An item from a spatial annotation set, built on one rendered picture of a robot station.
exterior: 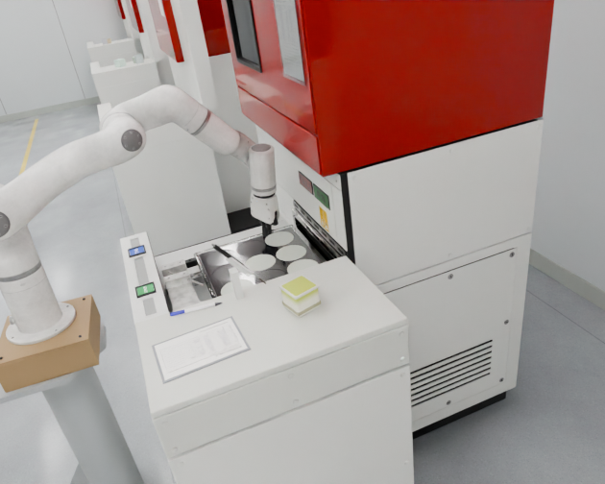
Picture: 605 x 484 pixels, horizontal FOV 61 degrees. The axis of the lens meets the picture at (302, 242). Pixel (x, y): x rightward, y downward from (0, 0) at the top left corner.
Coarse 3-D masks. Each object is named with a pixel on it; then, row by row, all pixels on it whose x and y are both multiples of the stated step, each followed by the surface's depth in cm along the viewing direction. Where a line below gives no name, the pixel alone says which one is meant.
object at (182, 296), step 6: (174, 288) 165; (180, 288) 164; (186, 288) 164; (192, 288) 163; (174, 294) 162; (180, 294) 161; (186, 294) 161; (192, 294) 160; (174, 300) 159; (180, 300) 159; (186, 300) 158; (192, 300) 158; (198, 300) 157; (174, 306) 156; (180, 306) 155
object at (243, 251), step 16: (256, 240) 181; (208, 256) 176; (224, 256) 174; (240, 256) 173; (304, 256) 168; (208, 272) 167; (224, 272) 166; (240, 272) 165; (256, 272) 163; (272, 272) 162
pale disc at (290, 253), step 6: (288, 246) 175; (294, 246) 174; (300, 246) 174; (282, 252) 172; (288, 252) 172; (294, 252) 171; (300, 252) 171; (282, 258) 168; (288, 258) 168; (294, 258) 167
